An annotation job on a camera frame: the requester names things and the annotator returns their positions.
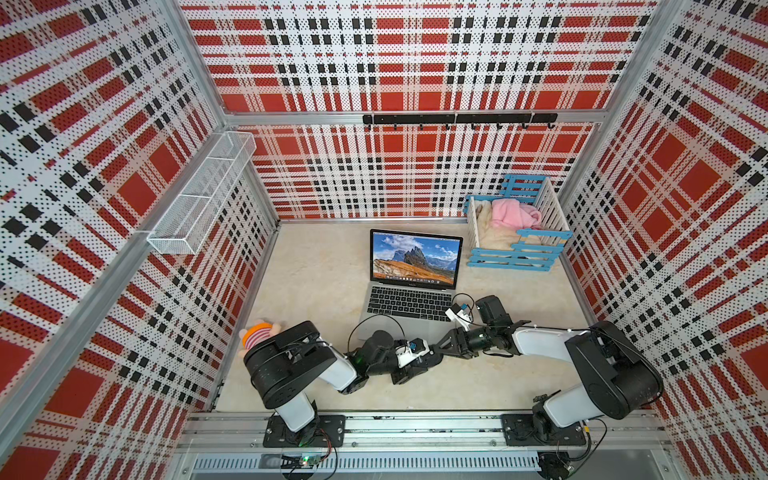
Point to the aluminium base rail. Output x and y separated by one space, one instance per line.
417 444

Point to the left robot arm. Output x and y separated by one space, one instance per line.
283 364

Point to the black hook rail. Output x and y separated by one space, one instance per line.
523 119

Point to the beige cloth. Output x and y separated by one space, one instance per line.
495 238

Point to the silver laptop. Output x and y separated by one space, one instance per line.
413 277

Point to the pink cloth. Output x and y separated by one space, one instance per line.
511 213

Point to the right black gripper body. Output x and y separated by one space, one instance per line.
478 338

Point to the green circuit board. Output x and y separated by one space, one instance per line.
308 461

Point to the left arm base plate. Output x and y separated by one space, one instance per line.
321 432

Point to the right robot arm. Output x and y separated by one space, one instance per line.
614 378

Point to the cartoon face plush toy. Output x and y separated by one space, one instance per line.
252 336

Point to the white wire mesh shelf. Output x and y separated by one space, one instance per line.
187 222

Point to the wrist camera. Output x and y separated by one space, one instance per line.
411 351
461 315

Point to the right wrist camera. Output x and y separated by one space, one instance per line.
461 315

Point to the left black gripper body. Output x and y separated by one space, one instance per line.
400 375

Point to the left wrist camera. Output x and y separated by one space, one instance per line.
411 351

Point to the blue white storage crate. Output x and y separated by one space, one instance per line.
552 235

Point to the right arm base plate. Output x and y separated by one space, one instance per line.
519 430

